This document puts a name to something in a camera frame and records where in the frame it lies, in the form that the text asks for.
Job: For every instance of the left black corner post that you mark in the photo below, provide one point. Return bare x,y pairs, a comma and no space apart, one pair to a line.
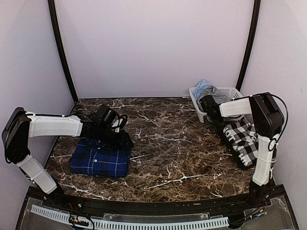
60,48

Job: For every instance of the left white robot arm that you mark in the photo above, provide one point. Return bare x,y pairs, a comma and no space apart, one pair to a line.
24,125

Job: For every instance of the blue plaid long sleeve shirt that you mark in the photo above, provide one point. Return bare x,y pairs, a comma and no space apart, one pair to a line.
94,157

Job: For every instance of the white slotted cable duct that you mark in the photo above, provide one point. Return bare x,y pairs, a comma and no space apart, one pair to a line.
133,222

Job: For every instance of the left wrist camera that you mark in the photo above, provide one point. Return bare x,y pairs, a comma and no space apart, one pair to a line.
108,117

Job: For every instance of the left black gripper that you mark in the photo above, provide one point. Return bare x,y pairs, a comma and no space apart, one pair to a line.
122,142

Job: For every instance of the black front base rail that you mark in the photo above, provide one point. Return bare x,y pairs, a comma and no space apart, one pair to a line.
233,205

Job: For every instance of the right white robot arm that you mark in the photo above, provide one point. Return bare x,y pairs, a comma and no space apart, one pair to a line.
270,116

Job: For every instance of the light blue shirt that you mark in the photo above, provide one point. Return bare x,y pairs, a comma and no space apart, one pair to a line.
201,86

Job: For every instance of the grey button shirt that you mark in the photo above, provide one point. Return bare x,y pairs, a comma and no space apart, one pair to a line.
218,96

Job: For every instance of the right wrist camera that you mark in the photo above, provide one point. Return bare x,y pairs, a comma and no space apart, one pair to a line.
209,105

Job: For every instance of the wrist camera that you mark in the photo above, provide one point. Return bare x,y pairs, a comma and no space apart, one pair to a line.
108,117
209,105

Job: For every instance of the white plastic laundry basket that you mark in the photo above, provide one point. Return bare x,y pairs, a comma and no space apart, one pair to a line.
231,92

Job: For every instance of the right black corner post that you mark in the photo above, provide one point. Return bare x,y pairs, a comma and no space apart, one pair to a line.
249,45

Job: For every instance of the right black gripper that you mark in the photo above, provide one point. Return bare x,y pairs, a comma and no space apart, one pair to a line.
206,122

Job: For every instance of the black white checkered shirt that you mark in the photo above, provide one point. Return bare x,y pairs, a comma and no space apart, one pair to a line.
241,139

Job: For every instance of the black corner post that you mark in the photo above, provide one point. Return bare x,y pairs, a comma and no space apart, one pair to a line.
249,45
60,48

